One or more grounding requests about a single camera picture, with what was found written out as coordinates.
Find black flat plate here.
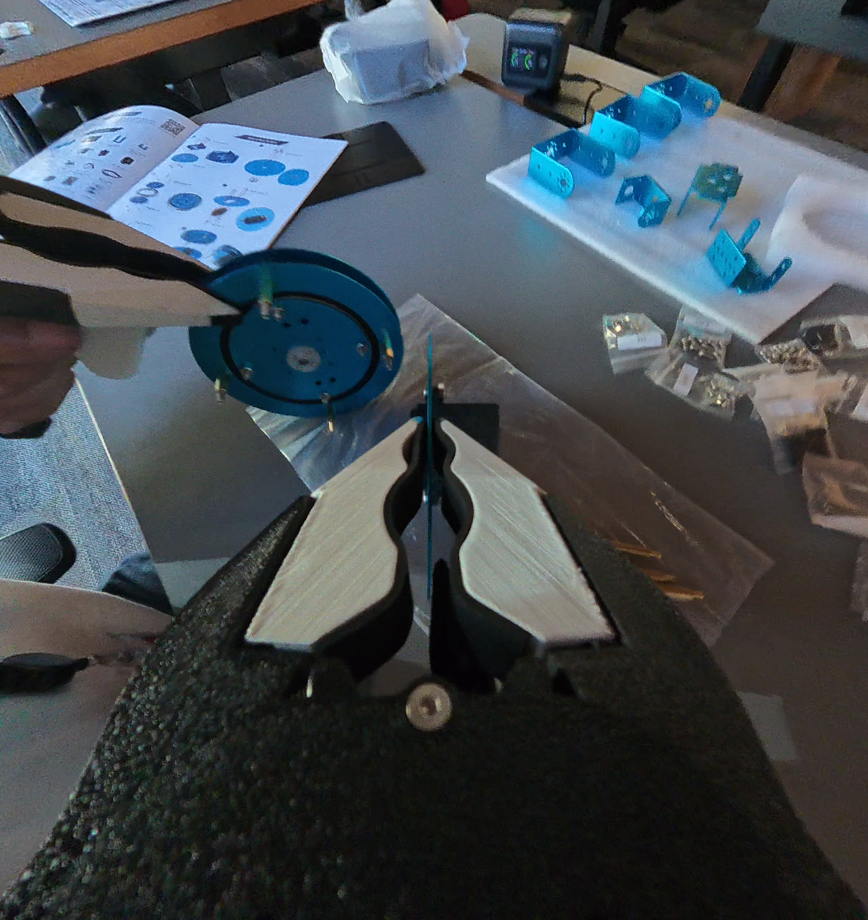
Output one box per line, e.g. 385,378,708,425
301,121,426,206

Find white plastic bag with box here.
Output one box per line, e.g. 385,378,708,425
319,0,469,105

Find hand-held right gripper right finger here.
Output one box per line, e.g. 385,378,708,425
437,418,618,648

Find white printed paper strip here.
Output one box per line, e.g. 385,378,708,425
39,0,183,28

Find small blue metal bracket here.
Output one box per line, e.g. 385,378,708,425
615,174,672,230

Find tall teal metal bracket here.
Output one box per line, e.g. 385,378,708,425
677,162,744,230

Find black mesh chair armrest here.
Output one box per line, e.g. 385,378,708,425
0,523,78,585

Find wood-edged grey desk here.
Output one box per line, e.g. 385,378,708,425
0,0,327,102

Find printed instruction leaflet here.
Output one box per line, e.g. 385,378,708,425
9,106,349,270

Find flat white foam sheet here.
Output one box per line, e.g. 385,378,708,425
486,115,868,345

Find large clear plastic bag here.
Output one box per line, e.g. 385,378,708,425
247,293,776,644

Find blue multi-hole U bracket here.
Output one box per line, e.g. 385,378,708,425
706,218,793,296

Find black strap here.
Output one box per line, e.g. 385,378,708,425
0,653,90,694

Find person's left hand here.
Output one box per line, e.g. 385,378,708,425
0,315,80,441

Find dark grey camera module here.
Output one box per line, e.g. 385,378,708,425
501,9,602,128

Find blue round metal base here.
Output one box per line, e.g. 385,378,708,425
188,248,405,432

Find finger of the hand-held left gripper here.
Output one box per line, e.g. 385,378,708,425
0,170,214,280
0,230,242,329

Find person's dark trouser leg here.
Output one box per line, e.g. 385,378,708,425
103,552,174,615

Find blue metal U bracket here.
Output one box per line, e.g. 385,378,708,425
641,72,722,116
588,93,683,159
527,128,617,198

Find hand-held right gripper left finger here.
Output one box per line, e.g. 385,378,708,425
243,418,424,654

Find pile of small screw bags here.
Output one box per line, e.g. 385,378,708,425
601,305,868,622

